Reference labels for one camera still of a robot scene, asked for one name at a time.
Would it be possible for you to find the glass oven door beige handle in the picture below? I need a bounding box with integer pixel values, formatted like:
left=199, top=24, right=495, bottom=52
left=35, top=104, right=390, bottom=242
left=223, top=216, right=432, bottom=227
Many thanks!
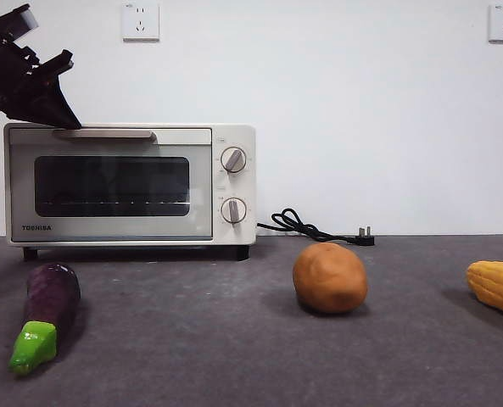
left=5, top=127, right=214, bottom=243

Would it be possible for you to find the purple eggplant green stem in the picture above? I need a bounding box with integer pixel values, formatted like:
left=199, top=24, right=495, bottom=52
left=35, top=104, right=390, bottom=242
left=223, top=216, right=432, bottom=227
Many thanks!
left=8, top=263, right=82, bottom=375

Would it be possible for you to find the white Toshiba toaster oven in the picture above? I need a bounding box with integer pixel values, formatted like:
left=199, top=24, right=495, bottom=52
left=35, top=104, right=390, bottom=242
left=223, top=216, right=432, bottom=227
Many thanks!
left=3, top=123, right=257, bottom=262

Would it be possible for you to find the beige round oven knob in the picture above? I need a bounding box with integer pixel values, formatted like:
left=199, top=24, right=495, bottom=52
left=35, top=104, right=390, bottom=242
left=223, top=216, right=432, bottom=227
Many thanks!
left=220, top=146, right=248, bottom=174
left=220, top=197, right=248, bottom=225

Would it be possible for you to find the brown potato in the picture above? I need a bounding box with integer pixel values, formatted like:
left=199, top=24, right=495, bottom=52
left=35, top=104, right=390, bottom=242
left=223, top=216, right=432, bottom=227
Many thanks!
left=292, top=242, right=369, bottom=315

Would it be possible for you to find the yellow corn cob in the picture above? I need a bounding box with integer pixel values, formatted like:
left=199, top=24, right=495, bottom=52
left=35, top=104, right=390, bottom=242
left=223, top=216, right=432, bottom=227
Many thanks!
left=465, top=260, right=503, bottom=323

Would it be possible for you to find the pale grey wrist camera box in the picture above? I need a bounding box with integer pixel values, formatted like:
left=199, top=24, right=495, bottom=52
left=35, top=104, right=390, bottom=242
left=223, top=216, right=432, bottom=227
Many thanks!
left=0, top=3, right=38, bottom=42

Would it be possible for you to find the metal wire oven rack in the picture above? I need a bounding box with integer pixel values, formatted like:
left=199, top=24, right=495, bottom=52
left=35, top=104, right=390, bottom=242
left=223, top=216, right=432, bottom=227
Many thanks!
left=41, top=198, right=191, bottom=208

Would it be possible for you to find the black power cable with plug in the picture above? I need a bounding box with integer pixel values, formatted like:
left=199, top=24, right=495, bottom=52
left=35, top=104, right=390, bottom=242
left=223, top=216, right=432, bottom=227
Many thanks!
left=255, top=208, right=376, bottom=247

